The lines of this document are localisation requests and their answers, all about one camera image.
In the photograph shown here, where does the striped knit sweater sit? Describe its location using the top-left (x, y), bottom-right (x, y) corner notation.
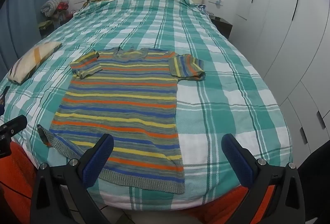
top-left (38, 47), bottom-right (205, 194)

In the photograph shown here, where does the orange fleece clothing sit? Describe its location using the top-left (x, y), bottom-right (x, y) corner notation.
top-left (1, 142), bottom-right (36, 223)

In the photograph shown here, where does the clothes pile beside bed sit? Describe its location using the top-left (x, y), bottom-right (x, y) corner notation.
top-left (40, 0), bottom-right (73, 29)

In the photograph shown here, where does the dark phone on bed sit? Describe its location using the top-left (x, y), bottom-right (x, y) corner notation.
top-left (0, 86), bottom-right (10, 116)

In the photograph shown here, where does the cream orange striped pillow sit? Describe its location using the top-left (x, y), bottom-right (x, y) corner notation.
top-left (7, 41), bottom-right (62, 84)

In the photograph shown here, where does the teal plaid bed cover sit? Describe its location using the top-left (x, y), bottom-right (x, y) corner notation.
top-left (1, 0), bottom-right (292, 211)

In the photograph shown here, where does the blue curtain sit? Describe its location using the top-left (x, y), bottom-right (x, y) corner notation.
top-left (1, 0), bottom-right (49, 78)

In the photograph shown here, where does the white wardrobe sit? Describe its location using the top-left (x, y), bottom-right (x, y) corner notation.
top-left (230, 0), bottom-right (329, 165)

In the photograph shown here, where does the dark bedside table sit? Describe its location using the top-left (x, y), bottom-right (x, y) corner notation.
top-left (210, 15), bottom-right (233, 39)

